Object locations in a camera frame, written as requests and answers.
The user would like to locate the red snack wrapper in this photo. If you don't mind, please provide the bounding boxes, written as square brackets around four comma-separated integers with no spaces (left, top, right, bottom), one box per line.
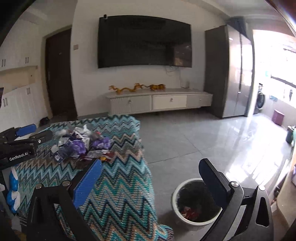
[180,206,200,222]

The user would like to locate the purple plastic wrapper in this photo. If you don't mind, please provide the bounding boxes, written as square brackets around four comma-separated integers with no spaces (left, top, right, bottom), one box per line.
[62,140,87,157]

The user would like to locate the white trash bin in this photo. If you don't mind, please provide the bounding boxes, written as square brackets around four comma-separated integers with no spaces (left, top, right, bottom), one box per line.
[171,178,222,231]

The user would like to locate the blue white gloved left hand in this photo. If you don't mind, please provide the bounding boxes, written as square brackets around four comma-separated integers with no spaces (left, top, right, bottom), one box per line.
[6,167,21,214]

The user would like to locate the zigzag knitted table cloth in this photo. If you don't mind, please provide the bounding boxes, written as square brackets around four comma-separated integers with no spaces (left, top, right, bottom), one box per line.
[16,115,174,240]

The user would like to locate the purple stool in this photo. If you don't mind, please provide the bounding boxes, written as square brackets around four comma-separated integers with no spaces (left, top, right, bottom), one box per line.
[271,109,285,126]

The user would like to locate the dark brown door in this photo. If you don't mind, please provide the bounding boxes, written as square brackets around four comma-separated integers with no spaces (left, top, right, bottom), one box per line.
[45,29,77,119]

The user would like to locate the washing machine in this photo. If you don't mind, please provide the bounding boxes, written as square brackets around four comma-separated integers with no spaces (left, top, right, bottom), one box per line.
[254,83,265,114]

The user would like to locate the white tv cabinet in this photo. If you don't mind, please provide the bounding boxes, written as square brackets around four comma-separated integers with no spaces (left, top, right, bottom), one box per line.
[106,88,213,115]

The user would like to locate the golden tiger figurine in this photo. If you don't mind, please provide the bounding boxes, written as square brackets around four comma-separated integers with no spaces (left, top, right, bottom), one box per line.
[145,84,166,91]

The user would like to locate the golden dragon figurine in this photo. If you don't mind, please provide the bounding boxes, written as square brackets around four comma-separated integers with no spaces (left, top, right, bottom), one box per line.
[108,83,143,94]

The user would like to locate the dark tall cabinet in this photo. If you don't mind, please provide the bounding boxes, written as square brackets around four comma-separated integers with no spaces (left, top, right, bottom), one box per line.
[204,25,253,118]

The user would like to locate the white wall cabinets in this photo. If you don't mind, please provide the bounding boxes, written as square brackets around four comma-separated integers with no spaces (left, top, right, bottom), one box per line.
[1,20,49,130]

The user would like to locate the wall mounted black television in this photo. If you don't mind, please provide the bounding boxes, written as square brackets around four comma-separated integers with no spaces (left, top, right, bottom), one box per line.
[97,15,192,68]

